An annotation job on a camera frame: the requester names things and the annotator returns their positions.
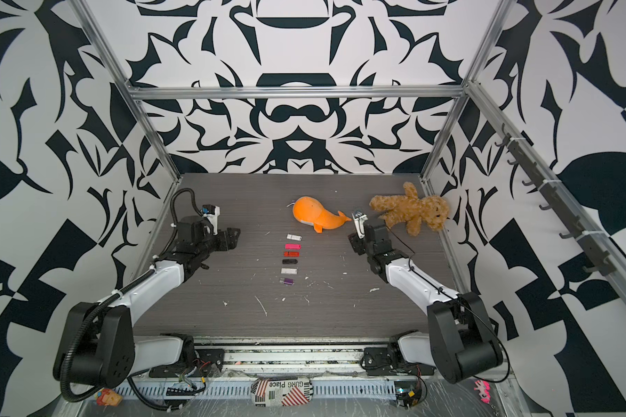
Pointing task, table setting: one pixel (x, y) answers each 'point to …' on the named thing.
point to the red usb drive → (290, 254)
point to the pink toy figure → (484, 390)
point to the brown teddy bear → (412, 210)
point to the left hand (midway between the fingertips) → (226, 226)
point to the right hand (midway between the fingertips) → (364, 224)
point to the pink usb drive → (292, 246)
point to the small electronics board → (408, 393)
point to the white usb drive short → (289, 270)
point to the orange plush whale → (311, 212)
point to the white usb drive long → (294, 237)
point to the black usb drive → (289, 261)
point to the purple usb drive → (289, 281)
